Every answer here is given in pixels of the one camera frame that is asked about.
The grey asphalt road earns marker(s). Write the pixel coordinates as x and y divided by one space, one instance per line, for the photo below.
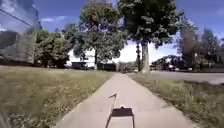
200 77

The low dark building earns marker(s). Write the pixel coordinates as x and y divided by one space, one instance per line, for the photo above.
80 65

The bushy green tree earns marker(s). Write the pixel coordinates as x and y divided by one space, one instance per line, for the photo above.
51 46

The grass verge strip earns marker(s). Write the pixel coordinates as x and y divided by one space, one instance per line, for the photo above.
186 96

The large tree with pale trunk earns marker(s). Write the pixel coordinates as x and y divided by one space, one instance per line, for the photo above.
145 60

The grey concrete sidewalk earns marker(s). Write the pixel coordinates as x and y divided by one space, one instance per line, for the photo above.
124 87

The group of trees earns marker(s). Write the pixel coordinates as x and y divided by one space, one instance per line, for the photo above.
191 43

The broad leafy tree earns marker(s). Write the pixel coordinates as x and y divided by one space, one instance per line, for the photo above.
100 30

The wide grass field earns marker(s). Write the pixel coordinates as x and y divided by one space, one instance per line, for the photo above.
40 90

